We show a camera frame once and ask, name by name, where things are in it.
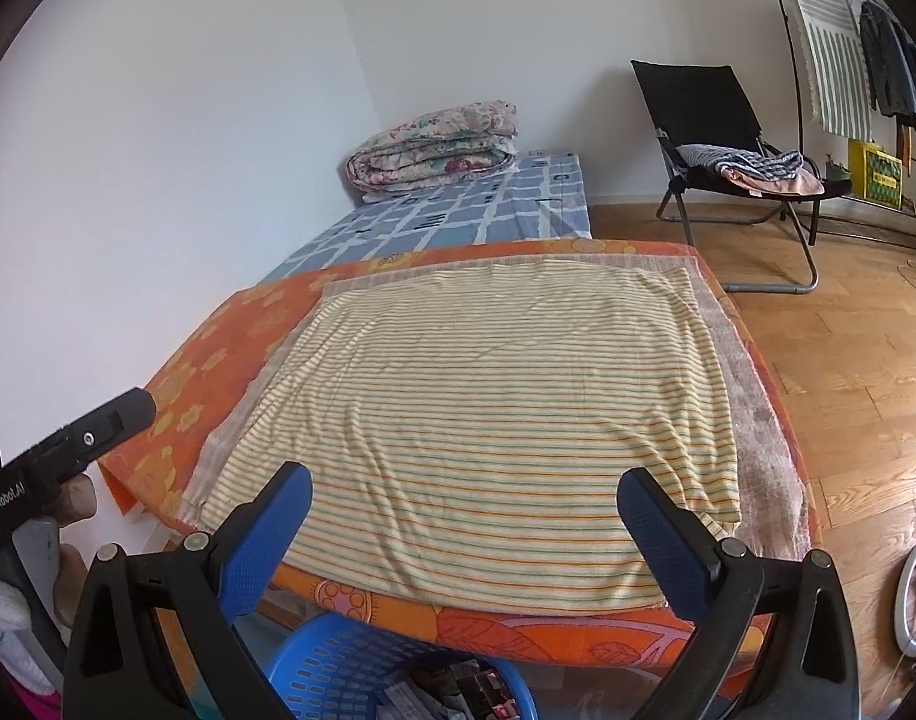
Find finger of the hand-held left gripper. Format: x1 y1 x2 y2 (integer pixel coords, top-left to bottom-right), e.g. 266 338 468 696
49 388 159 479

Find blue plastic basket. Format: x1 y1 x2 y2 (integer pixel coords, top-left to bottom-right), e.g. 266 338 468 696
266 611 540 720

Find green white striped towel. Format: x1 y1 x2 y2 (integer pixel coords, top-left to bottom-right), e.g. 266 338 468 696
768 0 875 140

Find black metal drying rack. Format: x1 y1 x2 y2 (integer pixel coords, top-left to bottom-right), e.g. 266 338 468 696
758 0 916 250

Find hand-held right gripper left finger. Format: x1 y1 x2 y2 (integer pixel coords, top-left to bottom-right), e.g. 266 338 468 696
64 461 314 720

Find dark hanging clothes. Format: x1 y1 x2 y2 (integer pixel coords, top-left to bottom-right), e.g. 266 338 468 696
858 0 916 137

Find blue plaid mattress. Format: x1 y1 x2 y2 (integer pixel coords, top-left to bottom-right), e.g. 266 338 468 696
259 152 595 286

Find blue white striped cloth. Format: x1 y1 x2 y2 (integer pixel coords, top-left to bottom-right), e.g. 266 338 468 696
677 142 805 182

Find yellow green box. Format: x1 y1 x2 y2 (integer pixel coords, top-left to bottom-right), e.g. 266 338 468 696
848 139 905 209

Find orange floral bed sheet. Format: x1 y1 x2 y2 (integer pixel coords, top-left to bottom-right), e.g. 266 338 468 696
98 238 815 672

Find pink cloth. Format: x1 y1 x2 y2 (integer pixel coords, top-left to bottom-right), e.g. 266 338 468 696
720 167 826 200

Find folded floral quilt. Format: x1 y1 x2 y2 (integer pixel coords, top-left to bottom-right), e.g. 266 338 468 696
345 99 520 203

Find black folding chair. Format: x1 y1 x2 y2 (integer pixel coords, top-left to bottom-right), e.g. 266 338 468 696
630 58 852 293

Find person's left hand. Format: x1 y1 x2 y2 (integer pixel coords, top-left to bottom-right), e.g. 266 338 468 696
53 476 99 623

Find grey pink towel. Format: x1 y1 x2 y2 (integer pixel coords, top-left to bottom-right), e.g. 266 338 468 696
690 255 813 563

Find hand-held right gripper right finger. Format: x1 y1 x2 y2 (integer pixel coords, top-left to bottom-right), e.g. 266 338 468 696
617 467 858 720

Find striped yellow blanket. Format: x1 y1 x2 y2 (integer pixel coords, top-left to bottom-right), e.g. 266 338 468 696
184 255 744 612

